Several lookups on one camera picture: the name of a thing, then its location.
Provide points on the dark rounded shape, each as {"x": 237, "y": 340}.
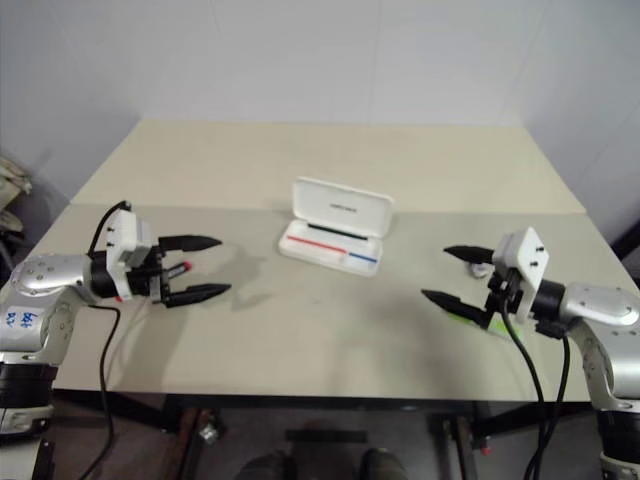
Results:
{"x": 382, "y": 464}

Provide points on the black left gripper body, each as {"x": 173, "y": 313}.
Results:
{"x": 145, "y": 282}

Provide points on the grey pen with red tip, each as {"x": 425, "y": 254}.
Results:
{"x": 181, "y": 268}

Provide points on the green highlighter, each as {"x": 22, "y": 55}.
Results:
{"x": 505, "y": 328}

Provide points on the black metal table frame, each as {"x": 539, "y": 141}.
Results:
{"x": 320, "y": 402}

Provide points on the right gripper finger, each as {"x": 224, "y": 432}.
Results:
{"x": 457, "y": 305}
{"x": 470, "y": 253}

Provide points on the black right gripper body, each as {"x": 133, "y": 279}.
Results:
{"x": 505, "y": 292}

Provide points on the black flat bar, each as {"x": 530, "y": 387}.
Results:
{"x": 325, "y": 435}

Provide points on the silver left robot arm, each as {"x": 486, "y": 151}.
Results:
{"x": 45, "y": 272}

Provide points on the small white eraser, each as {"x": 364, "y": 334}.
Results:
{"x": 477, "y": 270}

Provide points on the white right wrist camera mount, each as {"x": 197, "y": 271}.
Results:
{"x": 525, "y": 255}

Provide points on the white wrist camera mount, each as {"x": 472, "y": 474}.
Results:
{"x": 525, "y": 255}
{"x": 122, "y": 235}

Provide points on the white plastic pencil case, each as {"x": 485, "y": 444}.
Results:
{"x": 345, "y": 210}

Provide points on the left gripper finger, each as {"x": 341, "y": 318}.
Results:
{"x": 200, "y": 292}
{"x": 192, "y": 243}

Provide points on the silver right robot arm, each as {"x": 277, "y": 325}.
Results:
{"x": 595, "y": 305}

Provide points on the pale crumpled bag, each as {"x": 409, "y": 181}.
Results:
{"x": 12, "y": 190}

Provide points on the grey caster wheel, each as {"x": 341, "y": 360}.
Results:
{"x": 208, "y": 432}

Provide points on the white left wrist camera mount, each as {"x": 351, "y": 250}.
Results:
{"x": 122, "y": 235}

